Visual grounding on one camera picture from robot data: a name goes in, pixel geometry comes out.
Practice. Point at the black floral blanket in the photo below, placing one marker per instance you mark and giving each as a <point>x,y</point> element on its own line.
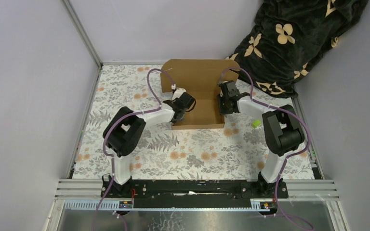
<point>289,38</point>

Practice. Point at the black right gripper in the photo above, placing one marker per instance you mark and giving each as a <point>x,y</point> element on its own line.
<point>222,111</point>

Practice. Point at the brown cardboard box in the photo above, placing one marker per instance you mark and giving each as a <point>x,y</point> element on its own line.
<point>200,78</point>

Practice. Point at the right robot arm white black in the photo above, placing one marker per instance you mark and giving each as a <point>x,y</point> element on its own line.
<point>282,130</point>

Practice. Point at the small green object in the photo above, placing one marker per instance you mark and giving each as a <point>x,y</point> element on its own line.
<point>256,123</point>

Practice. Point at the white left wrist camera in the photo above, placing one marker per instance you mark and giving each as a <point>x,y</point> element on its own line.
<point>176,91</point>

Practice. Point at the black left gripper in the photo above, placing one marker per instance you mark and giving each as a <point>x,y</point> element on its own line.
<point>172,101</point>

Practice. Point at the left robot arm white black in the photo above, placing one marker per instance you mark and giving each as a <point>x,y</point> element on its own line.
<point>123,133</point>

